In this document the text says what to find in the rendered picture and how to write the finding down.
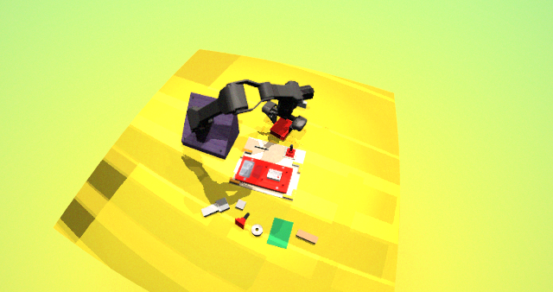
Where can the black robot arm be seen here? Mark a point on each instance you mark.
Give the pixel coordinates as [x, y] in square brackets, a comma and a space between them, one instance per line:
[232, 100]

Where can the white ring with centre hole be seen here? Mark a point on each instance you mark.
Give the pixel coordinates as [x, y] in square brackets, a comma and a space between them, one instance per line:
[254, 228]

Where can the green flat square tile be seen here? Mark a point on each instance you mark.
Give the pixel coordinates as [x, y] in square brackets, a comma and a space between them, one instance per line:
[280, 233]

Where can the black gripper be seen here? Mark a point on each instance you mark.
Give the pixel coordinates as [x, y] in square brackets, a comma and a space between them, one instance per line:
[298, 123]

